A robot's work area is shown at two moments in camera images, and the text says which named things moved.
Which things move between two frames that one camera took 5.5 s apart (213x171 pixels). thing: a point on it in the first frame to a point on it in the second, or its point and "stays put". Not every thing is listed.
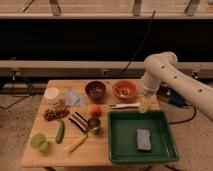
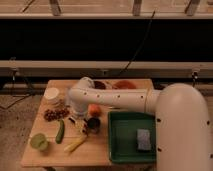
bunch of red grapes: [51, 115] stays put
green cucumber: [61, 131] stays put
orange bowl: [124, 89] stays put
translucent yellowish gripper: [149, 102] to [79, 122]
